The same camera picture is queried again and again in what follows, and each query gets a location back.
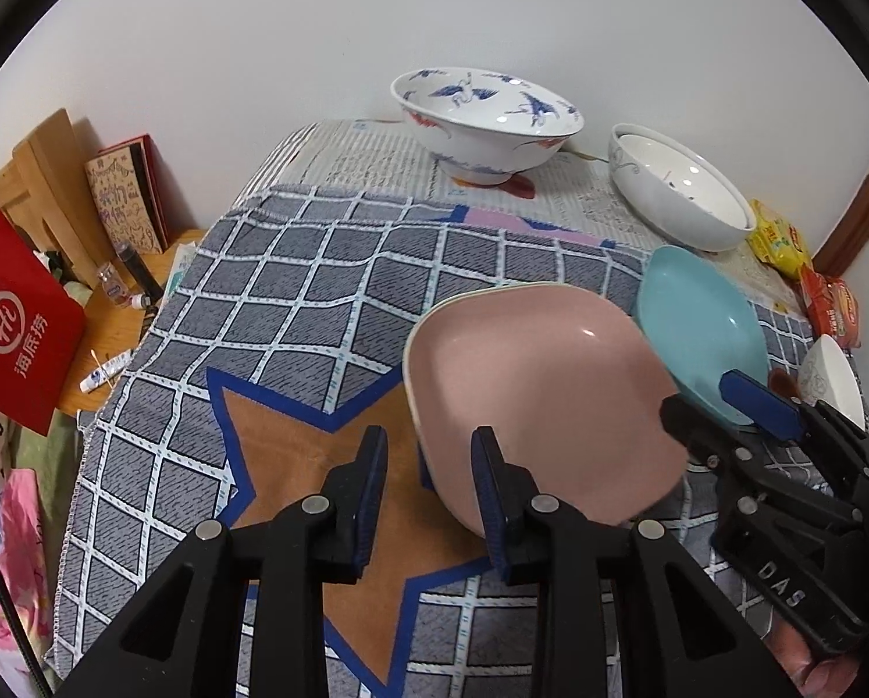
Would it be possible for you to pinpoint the person's right hand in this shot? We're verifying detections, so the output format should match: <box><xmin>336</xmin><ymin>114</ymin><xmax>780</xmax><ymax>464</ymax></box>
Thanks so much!
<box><xmin>760</xmin><ymin>605</ymin><xmax>866</xmax><ymax>698</ymax></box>

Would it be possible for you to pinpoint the newspaper print tablecloth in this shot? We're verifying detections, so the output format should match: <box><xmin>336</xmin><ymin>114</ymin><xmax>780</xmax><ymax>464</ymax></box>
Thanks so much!
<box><xmin>234</xmin><ymin>120</ymin><xmax>806</xmax><ymax>321</ymax></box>

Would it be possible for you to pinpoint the large white bowl grey floral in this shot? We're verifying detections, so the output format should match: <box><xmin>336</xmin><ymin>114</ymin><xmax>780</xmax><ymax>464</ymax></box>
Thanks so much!
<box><xmin>609</xmin><ymin>123</ymin><xmax>757</xmax><ymax>253</ymax></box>

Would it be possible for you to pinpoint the small glass bottle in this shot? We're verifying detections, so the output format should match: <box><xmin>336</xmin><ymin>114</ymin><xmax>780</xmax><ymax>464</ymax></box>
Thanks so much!
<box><xmin>98</xmin><ymin>265</ymin><xmax>134</xmax><ymax>310</ymax></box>

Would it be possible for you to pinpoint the wooden chair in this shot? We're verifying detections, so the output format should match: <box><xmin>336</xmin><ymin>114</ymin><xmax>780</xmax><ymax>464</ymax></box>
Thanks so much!
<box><xmin>0</xmin><ymin>109</ymin><xmax>97</xmax><ymax>284</ymax></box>

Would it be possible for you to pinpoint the black pen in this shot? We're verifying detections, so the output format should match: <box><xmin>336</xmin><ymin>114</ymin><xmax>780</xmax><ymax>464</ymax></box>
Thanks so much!
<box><xmin>118</xmin><ymin>243</ymin><xmax>165</xmax><ymax>307</ymax></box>

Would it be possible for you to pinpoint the white bowl with blue cranes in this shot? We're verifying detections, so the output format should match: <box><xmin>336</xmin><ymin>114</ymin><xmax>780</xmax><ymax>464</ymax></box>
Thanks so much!
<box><xmin>391</xmin><ymin>67</ymin><xmax>585</xmax><ymax>187</ymax></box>

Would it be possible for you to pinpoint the small brown bowl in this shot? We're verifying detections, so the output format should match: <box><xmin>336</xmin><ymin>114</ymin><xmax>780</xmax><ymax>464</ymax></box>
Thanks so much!
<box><xmin>767</xmin><ymin>369</ymin><xmax>806</xmax><ymax>404</ymax></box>

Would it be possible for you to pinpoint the small white bowl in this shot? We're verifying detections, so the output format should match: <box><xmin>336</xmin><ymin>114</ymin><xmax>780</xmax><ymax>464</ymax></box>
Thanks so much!
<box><xmin>798</xmin><ymin>334</ymin><xmax>866</xmax><ymax>432</ymax></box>

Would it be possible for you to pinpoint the yellow chips bag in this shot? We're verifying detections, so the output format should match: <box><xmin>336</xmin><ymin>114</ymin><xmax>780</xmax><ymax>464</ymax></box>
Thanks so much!
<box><xmin>747</xmin><ymin>198</ymin><xmax>814</xmax><ymax>279</ymax></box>

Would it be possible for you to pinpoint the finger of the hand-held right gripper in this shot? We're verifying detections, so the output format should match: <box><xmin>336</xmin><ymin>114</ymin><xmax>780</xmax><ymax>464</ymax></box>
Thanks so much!
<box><xmin>660</xmin><ymin>394</ymin><xmax>850</xmax><ymax>514</ymax></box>
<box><xmin>720</xmin><ymin>369</ymin><xmax>869</xmax><ymax>503</ymax></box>

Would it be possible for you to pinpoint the black cable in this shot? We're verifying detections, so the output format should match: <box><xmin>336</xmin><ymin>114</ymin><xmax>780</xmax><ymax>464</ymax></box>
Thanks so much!
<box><xmin>0</xmin><ymin>501</ymin><xmax>50</xmax><ymax>698</ymax></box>

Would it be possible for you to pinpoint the red paper bag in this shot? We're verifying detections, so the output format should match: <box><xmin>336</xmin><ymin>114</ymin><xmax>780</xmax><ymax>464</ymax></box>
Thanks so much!
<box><xmin>0</xmin><ymin>211</ymin><xmax>88</xmax><ymax>437</ymax></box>

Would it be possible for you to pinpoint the teal plate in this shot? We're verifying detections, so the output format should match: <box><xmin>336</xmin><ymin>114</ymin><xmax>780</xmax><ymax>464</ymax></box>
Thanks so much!
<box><xmin>636</xmin><ymin>245</ymin><xmax>770</xmax><ymax>430</ymax></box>

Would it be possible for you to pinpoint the kraft cover book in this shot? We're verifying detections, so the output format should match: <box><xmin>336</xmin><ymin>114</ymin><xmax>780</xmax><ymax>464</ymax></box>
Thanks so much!
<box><xmin>84</xmin><ymin>134</ymin><xmax>170</xmax><ymax>255</ymax></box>

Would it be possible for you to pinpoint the brown wooden door frame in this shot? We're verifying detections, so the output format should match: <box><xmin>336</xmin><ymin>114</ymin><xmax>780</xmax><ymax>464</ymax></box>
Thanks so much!
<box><xmin>813</xmin><ymin>112</ymin><xmax>869</xmax><ymax>284</ymax></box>

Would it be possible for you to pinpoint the white packet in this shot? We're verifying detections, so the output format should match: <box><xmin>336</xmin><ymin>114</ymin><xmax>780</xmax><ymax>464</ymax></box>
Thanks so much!
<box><xmin>165</xmin><ymin>243</ymin><xmax>206</xmax><ymax>299</ymax></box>

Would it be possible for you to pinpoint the white tube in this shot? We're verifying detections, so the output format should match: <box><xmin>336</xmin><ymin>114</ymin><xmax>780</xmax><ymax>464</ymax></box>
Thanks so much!
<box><xmin>78</xmin><ymin>350</ymin><xmax>134</xmax><ymax>394</ymax></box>

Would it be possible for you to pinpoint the pink plate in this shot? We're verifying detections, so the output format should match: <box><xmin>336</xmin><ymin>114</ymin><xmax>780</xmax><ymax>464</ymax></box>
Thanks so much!
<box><xmin>403</xmin><ymin>282</ymin><xmax>690</xmax><ymax>526</ymax></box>

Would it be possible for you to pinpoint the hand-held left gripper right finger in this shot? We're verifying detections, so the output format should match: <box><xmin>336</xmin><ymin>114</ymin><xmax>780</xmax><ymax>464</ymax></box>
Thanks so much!
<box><xmin>471</xmin><ymin>425</ymin><xmax>806</xmax><ymax>698</ymax></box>

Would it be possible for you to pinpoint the pink floral cloth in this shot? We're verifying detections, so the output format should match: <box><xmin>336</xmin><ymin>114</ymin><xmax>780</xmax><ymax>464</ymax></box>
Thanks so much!
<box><xmin>0</xmin><ymin>469</ymin><xmax>54</xmax><ymax>670</ymax></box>

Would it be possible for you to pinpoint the grey checked cloth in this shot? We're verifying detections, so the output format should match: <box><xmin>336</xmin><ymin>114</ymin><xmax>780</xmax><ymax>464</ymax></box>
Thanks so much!
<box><xmin>45</xmin><ymin>185</ymin><xmax>869</xmax><ymax>698</ymax></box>

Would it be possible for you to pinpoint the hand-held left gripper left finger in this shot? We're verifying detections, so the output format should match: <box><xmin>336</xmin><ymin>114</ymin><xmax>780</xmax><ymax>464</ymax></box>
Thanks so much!
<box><xmin>56</xmin><ymin>425</ymin><xmax>390</xmax><ymax>698</ymax></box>

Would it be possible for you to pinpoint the red chips bag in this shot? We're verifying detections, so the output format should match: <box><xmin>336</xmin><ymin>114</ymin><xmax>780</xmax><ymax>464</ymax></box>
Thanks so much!
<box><xmin>798</xmin><ymin>266</ymin><xmax>863</xmax><ymax>348</ymax></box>

